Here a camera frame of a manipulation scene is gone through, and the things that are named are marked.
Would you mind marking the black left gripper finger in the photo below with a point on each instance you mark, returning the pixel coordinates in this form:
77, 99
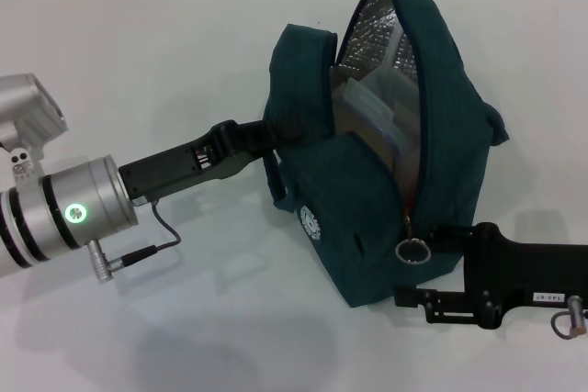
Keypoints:
275, 132

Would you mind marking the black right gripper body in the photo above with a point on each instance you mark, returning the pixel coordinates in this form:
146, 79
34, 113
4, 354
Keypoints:
528, 263

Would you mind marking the clear food container blue seal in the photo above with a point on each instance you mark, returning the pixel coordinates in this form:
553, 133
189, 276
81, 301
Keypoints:
367, 103

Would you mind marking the dark teal insulated lunch bag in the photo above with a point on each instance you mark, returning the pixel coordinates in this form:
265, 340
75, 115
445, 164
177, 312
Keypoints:
358, 217

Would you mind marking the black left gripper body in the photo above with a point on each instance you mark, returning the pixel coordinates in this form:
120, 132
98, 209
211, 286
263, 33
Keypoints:
174, 164

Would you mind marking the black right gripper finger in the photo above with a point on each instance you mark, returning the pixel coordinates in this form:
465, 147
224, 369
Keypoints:
452, 238
441, 307

